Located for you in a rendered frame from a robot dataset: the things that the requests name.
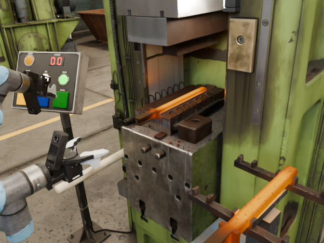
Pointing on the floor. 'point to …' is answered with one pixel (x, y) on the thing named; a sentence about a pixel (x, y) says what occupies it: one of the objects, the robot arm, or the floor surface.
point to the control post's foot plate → (80, 235)
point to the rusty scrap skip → (96, 24)
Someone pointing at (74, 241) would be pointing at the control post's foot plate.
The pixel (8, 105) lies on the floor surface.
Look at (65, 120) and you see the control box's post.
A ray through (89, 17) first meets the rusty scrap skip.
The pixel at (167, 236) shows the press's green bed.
